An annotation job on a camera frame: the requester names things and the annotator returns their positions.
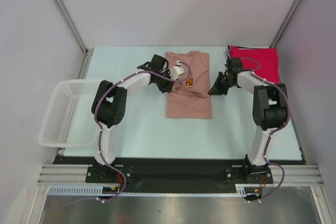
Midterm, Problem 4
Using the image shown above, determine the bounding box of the pink printed t shirt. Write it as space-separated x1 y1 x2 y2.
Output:
165 51 212 120

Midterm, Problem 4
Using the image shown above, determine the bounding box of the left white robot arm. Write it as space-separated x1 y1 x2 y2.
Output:
91 55 175 182

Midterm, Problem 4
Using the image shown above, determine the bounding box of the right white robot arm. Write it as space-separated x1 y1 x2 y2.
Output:
208 58 291 184

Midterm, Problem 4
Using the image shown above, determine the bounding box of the black folded t shirt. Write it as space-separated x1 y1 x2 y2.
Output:
226 45 232 69

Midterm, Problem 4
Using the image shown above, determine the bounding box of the red folded t shirt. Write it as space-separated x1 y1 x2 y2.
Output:
227 46 280 83

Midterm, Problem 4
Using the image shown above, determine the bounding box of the white plastic laundry basket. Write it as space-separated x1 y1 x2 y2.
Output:
38 79 102 148

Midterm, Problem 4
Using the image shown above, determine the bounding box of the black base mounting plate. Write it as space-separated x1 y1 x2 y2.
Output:
54 155 274 194

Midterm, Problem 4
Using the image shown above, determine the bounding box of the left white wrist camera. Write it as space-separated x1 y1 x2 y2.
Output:
170 61 186 80

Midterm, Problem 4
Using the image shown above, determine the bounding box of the left aluminium corner post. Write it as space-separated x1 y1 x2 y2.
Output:
38 0 88 53

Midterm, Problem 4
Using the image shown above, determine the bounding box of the aluminium corner post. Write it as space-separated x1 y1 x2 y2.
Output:
269 0 303 48
38 0 88 53

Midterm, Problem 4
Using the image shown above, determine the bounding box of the white slotted cable duct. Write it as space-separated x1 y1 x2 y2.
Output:
48 185 262 198

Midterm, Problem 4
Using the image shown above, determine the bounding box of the aluminium front rail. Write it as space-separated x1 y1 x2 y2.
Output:
37 164 324 186

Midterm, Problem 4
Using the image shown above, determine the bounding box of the right aluminium corner post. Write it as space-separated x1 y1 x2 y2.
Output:
269 0 303 48

